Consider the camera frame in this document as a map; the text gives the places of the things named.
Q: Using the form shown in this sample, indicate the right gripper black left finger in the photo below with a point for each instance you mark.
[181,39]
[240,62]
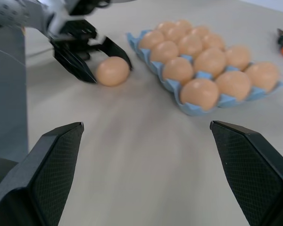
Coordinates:
[44,179]

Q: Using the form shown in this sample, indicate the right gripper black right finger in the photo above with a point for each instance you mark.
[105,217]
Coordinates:
[252,176]

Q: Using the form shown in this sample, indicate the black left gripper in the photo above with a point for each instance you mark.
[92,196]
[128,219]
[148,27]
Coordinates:
[75,33]

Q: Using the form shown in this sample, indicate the brown egg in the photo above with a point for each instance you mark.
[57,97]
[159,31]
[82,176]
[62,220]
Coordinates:
[233,85]
[210,61]
[214,41]
[174,34]
[190,44]
[165,51]
[238,57]
[184,23]
[112,71]
[178,70]
[166,25]
[262,76]
[151,39]
[199,94]
[200,30]

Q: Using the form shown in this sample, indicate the blue egg tray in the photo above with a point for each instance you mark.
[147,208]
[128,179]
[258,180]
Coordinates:
[169,83]

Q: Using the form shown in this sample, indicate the grey box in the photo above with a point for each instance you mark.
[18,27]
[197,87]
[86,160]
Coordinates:
[8,94]

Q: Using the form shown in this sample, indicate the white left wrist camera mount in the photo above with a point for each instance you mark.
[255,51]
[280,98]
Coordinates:
[54,20]

